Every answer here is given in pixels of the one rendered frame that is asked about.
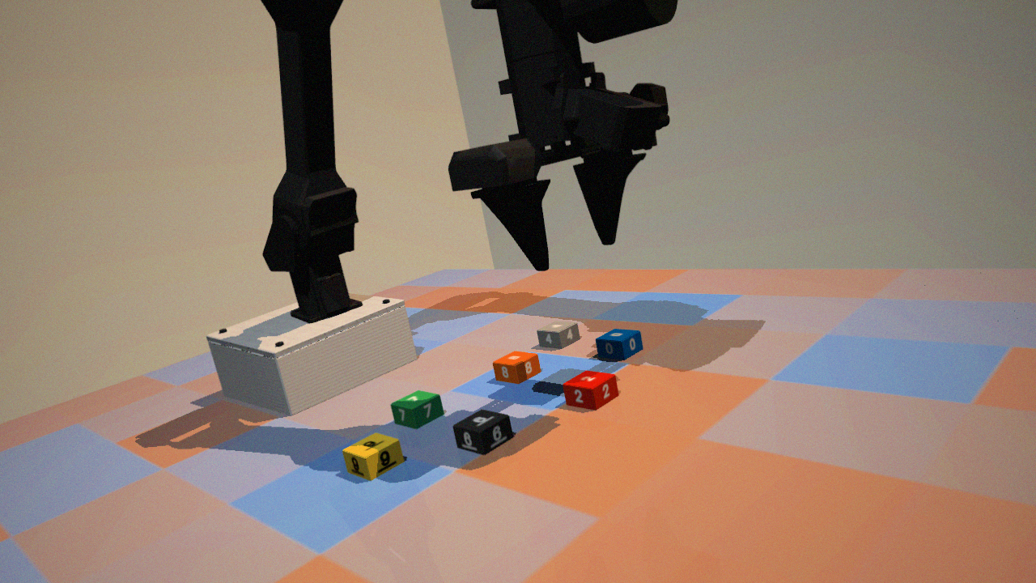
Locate yellow block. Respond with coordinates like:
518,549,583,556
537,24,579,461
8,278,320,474
343,433,404,480

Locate blue block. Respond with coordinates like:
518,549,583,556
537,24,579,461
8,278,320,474
596,329,643,360

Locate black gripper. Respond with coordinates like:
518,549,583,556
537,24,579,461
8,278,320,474
448,49,648,271

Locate orange block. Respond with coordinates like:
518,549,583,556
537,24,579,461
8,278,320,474
493,351,541,384

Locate green block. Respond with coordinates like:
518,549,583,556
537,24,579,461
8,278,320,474
391,390,444,429

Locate red block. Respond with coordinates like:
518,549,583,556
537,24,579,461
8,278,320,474
563,371,618,410

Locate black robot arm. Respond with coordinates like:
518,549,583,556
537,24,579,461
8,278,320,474
261,0,677,323

